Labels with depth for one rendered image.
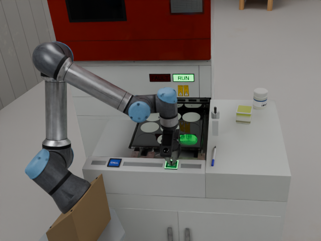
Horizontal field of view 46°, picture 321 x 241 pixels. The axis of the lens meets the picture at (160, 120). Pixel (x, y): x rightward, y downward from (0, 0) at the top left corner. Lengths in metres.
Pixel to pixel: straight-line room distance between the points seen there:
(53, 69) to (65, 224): 0.55
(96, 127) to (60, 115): 0.83
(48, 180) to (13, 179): 1.97
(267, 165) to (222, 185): 0.21
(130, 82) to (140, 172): 0.66
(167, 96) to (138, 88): 0.71
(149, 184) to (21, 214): 1.55
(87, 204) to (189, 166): 0.48
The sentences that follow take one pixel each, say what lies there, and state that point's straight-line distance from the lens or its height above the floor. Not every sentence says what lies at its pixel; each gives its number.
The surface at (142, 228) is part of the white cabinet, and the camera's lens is 1.94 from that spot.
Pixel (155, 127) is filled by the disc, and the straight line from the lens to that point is 2.06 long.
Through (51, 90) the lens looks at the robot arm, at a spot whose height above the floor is 1.36.
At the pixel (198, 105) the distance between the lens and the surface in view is 2.17.
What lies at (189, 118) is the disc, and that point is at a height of 0.90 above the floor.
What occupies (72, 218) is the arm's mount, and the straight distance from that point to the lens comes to 1.42.
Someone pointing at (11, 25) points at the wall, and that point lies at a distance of 4.56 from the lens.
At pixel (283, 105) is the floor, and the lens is 4.04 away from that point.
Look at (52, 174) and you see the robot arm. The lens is 1.49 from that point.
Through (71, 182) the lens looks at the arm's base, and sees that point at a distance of 1.49.
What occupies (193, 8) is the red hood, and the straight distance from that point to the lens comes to 1.90.
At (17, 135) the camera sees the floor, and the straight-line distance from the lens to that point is 3.99.
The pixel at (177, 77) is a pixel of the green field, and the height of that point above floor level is 1.10.
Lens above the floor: 2.04
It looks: 33 degrees down
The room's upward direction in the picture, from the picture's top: 5 degrees counter-clockwise
